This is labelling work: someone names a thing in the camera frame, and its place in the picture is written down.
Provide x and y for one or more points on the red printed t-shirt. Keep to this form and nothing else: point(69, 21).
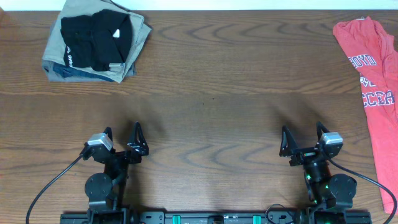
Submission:
point(370, 49)

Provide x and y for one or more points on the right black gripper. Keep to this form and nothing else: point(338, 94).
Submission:
point(306, 152)

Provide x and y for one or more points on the grey blue folded garment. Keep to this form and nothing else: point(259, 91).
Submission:
point(61, 73)

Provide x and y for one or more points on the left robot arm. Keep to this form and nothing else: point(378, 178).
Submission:
point(105, 190)

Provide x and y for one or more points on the black folded garment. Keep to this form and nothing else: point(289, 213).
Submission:
point(98, 40)

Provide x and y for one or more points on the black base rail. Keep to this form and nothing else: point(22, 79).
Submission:
point(273, 216)

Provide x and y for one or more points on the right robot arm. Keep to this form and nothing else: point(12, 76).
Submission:
point(332, 195)

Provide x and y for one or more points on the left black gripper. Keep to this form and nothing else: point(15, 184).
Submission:
point(122, 154)

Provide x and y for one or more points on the khaki folded garment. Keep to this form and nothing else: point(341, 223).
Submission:
point(56, 47)

